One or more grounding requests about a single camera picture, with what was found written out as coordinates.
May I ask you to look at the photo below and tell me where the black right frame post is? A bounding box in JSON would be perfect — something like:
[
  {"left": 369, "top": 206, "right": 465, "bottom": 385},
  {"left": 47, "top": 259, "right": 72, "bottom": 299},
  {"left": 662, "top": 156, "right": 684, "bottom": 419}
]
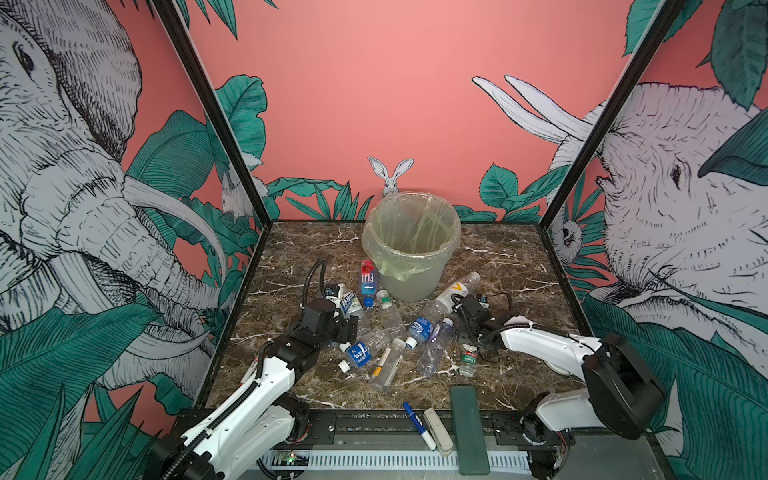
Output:
[{"left": 538, "top": 0, "right": 686, "bottom": 231}]

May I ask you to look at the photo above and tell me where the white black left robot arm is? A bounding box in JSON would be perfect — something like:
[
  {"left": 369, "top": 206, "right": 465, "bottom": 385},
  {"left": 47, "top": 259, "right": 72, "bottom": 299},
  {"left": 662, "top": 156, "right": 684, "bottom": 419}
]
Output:
[{"left": 142, "top": 259, "right": 356, "bottom": 479}]

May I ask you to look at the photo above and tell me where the dark green flat block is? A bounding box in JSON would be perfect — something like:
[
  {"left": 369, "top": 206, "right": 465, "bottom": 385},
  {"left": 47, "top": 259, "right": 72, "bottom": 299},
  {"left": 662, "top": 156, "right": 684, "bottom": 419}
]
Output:
[{"left": 450, "top": 385, "right": 490, "bottom": 476}]

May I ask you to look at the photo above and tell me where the Fiji bottle red blue label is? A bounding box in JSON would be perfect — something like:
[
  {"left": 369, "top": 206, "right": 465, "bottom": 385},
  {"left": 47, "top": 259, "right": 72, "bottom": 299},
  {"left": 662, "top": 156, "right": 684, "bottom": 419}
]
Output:
[{"left": 360, "top": 259, "right": 379, "bottom": 310}]

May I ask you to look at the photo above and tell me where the white bottle yellow logo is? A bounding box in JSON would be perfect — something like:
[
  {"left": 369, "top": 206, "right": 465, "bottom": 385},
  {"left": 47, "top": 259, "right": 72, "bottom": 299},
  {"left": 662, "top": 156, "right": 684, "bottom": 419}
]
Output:
[{"left": 435, "top": 272, "right": 481, "bottom": 314}]

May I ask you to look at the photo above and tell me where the grey bin with green liner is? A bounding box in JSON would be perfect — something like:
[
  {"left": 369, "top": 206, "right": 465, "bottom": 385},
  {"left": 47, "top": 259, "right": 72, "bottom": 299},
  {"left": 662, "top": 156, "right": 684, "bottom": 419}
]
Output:
[{"left": 362, "top": 192, "right": 461, "bottom": 302}]

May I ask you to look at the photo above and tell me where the clear bottle pink blue label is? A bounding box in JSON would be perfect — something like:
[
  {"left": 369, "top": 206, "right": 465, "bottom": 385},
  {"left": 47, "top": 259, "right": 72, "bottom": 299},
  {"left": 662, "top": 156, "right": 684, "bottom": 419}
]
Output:
[{"left": 416, "top": 318, "right": 455, "bottom": 378}]

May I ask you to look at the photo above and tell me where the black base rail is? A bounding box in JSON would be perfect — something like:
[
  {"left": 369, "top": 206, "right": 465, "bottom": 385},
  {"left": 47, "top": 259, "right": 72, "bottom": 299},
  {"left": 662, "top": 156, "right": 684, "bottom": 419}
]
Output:
[{"left": 173, "top": 409, "right": 649, "bottom": 448}]

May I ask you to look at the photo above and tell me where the clear bottle yellow inside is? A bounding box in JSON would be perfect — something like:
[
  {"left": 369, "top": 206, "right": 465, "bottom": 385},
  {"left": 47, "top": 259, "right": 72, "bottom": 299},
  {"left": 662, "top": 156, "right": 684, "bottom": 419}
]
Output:
[{"left": 371, "top": 338, "right": 406, "bottom": 394}]

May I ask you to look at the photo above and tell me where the blue white marker pen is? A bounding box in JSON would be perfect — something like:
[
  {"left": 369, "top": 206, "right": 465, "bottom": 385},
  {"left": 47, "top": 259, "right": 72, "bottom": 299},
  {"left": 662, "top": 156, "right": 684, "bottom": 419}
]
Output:
[{"left": 403, "top": 402, "right": 437, "bottom": 451}]

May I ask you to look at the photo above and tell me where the white slotted cable duct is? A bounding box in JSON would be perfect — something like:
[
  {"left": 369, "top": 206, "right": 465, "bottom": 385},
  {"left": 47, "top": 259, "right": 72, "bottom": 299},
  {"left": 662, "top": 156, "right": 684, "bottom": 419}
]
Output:
[{"left": 263, "top": 449, "right": 532, "bottom": 473}]

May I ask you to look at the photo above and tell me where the black left frame post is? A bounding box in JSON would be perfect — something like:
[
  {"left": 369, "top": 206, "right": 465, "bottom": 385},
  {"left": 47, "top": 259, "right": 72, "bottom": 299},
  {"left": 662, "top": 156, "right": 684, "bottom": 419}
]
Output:
[{"left": 152, "top": 0, "right": 273, "bottom": 229}]

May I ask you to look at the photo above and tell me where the clear bottle green cap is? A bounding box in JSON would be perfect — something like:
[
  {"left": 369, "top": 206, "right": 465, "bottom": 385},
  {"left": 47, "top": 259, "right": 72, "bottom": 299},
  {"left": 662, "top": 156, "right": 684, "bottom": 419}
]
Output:
[{"left": 376, "top": 289, "right": 406, "bottom": 338}]

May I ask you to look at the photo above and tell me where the black frame post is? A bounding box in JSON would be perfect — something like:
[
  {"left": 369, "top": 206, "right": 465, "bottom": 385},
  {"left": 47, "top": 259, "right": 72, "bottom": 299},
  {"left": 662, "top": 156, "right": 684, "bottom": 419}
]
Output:
[
  {"left": 152, "top": 0, "right": 273, "bottom": 229},
  {"left": 538, "top": 0, "right": 686, "bottom": 231}
]

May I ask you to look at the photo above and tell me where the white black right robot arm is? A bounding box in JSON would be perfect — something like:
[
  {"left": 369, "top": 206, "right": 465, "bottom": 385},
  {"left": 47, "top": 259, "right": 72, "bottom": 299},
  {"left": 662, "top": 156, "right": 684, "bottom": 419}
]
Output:
[{"left": 451, "top": 294, "right": 667, "bottom": 445}]

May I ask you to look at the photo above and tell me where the clear bottle blue white label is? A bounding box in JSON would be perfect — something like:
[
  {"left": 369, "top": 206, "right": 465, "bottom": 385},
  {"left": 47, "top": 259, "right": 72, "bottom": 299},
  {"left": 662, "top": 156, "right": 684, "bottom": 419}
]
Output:
[{"left": 338, "top": 283, "right": 366, "bottom": 322}]

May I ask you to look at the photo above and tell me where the small bottle blue label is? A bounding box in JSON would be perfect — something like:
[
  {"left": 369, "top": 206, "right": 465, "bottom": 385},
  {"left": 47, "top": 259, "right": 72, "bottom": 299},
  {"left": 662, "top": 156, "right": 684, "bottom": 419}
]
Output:
[{"left": 338, "top": 337, "right": 377, "bottom": 373}]

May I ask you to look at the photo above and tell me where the white eraser bar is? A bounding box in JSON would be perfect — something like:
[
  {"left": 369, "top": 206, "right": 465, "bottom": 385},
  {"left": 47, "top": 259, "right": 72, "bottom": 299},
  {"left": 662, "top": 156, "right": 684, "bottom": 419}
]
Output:
[{"left": 424, "top": 408, "right": 454, "bottom": 456}]

